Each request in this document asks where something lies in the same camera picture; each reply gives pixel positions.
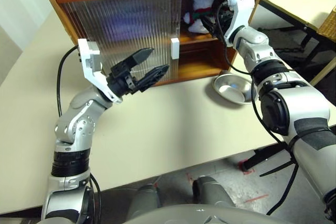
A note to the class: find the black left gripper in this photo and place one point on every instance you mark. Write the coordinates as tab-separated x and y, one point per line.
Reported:
119	82

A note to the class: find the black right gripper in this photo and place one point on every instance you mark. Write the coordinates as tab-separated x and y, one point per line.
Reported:
223	22

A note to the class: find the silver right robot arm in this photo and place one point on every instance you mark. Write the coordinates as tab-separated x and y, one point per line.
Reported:
302	108

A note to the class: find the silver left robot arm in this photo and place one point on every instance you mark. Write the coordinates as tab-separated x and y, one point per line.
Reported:
76	124

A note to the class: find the white rectangular block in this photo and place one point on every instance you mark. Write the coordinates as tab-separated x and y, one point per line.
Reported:
175	48

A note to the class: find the ribbed translucent sliding door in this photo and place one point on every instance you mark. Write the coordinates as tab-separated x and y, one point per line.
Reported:
118	30

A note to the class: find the round metal bowl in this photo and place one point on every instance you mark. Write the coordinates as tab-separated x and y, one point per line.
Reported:
232	87

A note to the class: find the wicker basket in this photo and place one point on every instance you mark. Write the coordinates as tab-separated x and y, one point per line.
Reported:
328	26

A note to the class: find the grey robot leg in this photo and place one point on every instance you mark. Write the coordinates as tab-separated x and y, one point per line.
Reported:
212	190
145	197

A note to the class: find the black table foot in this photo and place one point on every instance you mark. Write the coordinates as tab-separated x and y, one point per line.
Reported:
262	157

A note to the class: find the black zip tie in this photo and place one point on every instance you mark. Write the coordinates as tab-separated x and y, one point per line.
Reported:
275	170

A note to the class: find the silver robot torso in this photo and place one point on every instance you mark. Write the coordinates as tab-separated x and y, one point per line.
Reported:
210	216

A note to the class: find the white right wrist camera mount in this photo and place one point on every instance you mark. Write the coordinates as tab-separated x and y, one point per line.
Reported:
242	9

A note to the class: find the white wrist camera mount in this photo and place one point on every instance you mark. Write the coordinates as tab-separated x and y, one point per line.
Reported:
89	58
242	9

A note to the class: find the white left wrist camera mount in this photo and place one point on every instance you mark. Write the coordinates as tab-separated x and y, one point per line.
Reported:
89	58

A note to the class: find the beige table with black frame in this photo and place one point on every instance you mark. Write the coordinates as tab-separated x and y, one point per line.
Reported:
288	1

